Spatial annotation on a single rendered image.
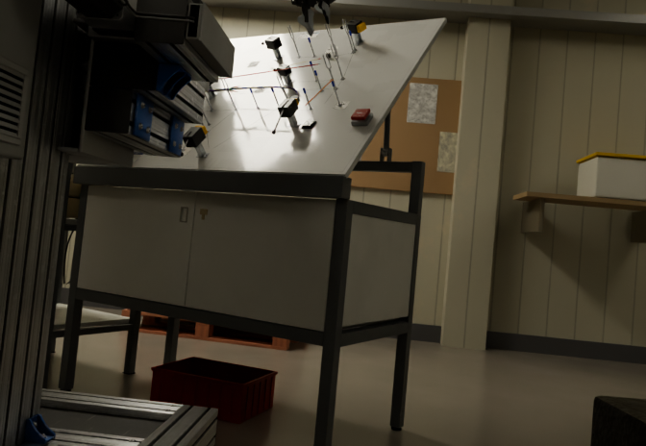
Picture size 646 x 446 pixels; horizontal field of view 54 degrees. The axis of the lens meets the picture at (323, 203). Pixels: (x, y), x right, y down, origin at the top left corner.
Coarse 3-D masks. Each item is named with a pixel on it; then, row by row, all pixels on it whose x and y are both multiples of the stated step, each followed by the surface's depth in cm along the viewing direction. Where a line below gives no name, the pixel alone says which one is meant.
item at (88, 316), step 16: (64, 208) 247; (64, 224) 247; (64, 320) 262; (96, 320) 270; (112, 320) 275; (128, 320) 283; (48, 336) 244; (128, 336) 282; (48, 352) 244; (128, 352) 281; (48, 368) 244; (128, 368) 280
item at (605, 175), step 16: (592, 160) 418; (608, 160) 408; (624, 160) 408; (640, 160) 407; (592, 176) 414; (608, 176) 408; (624, 176) 407; (640, 176) 406; (592, 192) 411; (608, 192) 407; (624, 192) 406; (640, 192) 405
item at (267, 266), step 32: (224, 224) 210; (256, 224) 204; (288, 224) 197; (320, 224) 192; (192, 256) 216; (224, 256) 209; (256, 256) 202; (288, 256) 196; (320, 256) 191; (192, 288) 214; (224, 288) 208; (256, 288) 201; (288, 288) 195; (320, 288) 190; (288, 320) 194; (320, 320) 189
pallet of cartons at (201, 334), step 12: (144, 312) 389; (156, 324) 419; (180, 324) 422; (204, 324) 382; (180, 336) 384; (192, 336) 383; (204, 336) 382; (216, 336) 387; (252, 336) 408; (264, 336) 406; (276, 348) 374; (288, 348) 380
